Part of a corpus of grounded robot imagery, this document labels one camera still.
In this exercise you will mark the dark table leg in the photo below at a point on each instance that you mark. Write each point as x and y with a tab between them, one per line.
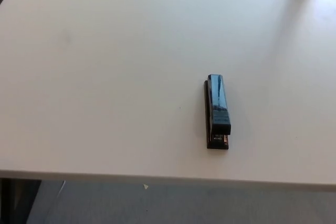
15	200

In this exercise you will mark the black desk stapler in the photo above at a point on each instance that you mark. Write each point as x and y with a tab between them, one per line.
220	108

